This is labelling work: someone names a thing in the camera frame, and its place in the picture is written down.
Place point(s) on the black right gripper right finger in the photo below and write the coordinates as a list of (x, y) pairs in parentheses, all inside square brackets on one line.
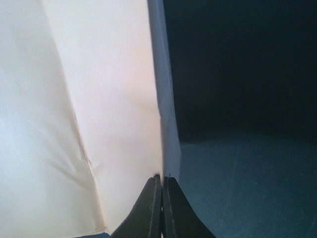
[(179, 218)]

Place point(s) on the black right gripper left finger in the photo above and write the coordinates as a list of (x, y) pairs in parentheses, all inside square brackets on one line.
[(144, 220)]

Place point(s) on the orange kraft paper bag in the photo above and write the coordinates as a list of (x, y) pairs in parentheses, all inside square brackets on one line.
[(86, 114)]

